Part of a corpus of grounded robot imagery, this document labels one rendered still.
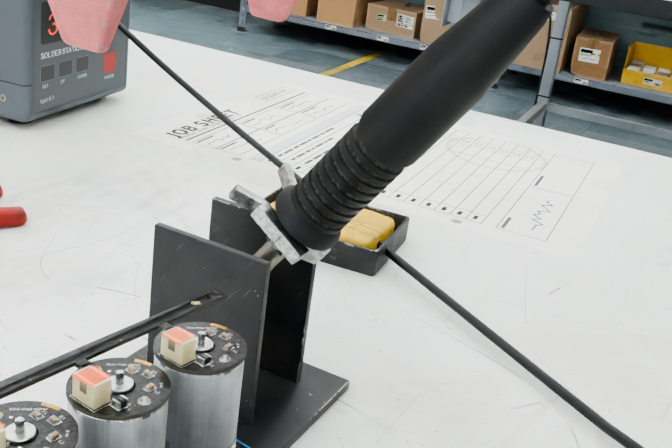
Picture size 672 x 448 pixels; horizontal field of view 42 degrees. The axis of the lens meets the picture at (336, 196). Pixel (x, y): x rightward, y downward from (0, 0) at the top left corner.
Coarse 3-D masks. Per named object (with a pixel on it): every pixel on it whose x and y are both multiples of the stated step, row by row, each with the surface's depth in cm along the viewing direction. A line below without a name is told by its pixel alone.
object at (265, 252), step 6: (264, 246) 30; (258, 252) 30; (264, 252) 30; (270, 252) 30; (276, 252) 29; (264, 258) 30; (270, 258) 30; (276, 258) 30; (282, 258) 30; (276, 264) 30; (270, 270) 30
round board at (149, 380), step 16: (80, 368) 22; (112, 368) 22; (128, 368) 22; (144, 368) 22; (144, 384) 22; (160, 384) 22; (112, 400) 21; (128, 400) 21; (160, 400) 21; (96, 416) 20; (112, 416) 20; (128, 416) 21
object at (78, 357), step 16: (192, 304) 26; (208, 304) 26; (144, 320) 25; (160, 320) 25; (176, 320) 25; (112, 336) 24; (128, 336) 24; (80, 352) 23; (96, 352) 23; (32, 368) 22; (48, 368) 22; (64, 368) 22; (0, 384) 21; (16, 384) 21; (32, 384) 21
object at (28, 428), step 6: (12, 426) 19; (24, 426) 20; (30, 426) 20; (6, 432) 19; (12, 432) 19; (24, 432) 19; (30, 432) 19; (36, 432) 20; (6, 438) 19; (12, 438) 19; (18, 438) 19; (24, 438) 19; (30, 438) 19; (12, 444) 19; (18, 444) 19; (24, 444) 19
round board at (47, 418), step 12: (0, 408) 20; (12, 408) 20; (24, 408) 20; (36, 408) 20; (48, 408) 20; (60, 408) 20; (0, 420) 20; (12, 420) 20; (24, 420) 20; (36, 420) 20; (48, 420) 20; (60, 420) 20; (72, 420) 20; (48, 432) 20; (60, 432) 20; (72, 432) 20; (36, 444) 19; (48, 444) 19; (60, 444) 19; (72, 444) 19
